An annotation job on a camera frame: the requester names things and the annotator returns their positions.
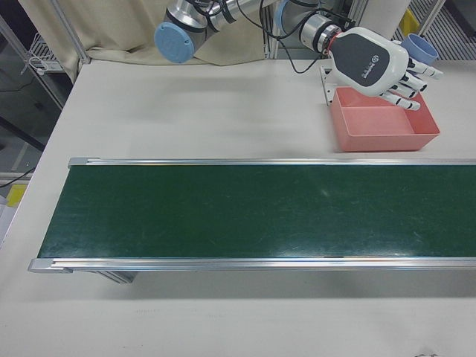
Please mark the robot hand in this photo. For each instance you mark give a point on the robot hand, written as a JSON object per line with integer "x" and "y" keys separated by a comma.
{"x": 360, "y": 56}

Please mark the light blue plastic cup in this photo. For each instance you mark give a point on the light blue plastic cup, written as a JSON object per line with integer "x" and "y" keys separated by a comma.
{"x": 424, "y": 50}

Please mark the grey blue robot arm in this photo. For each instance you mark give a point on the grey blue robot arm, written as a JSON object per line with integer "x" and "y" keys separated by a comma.
{"x": 175, "y": 41}

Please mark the pink plastic box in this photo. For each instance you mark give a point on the pink plastic box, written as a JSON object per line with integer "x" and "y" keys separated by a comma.
{"x": 379, "y": 143}

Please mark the yellow panel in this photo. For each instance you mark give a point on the yellow panel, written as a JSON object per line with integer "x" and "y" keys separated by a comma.
{"x": 409, "y": 22}

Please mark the green conveyor belt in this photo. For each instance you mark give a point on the green conveyor belt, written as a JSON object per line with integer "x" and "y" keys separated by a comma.
{"x": 260, "y": 212}

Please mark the beige curtain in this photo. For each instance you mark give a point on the beige curtain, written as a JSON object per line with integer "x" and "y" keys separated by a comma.
{"x": 111, "y": 29}

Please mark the aluminium conveyor leg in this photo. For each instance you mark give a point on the aluminium conveyor leg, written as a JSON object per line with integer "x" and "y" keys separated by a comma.
{"x": 119, "y": 277}

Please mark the yellow sheet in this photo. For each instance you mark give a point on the yellow sheet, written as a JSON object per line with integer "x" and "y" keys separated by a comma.
{"x": 16, "y": 196}

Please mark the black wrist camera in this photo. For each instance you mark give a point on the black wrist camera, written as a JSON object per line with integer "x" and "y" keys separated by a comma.
{"x": 344, "y": 24}

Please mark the white column with base bracket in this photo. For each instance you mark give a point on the white column with base bracket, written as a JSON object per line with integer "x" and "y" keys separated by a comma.
{"x": 375, "y": 15}

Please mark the aluminium conveyor side rail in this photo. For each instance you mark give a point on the aluminium conveyor side rail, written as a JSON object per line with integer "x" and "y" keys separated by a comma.
{"x": 223, "y": 264}
{"x": 260, "y": 161}

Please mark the slanted aluminium frame post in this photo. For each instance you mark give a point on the slanted aluminium frame post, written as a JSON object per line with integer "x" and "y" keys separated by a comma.
{"x": 74, "y": 37}

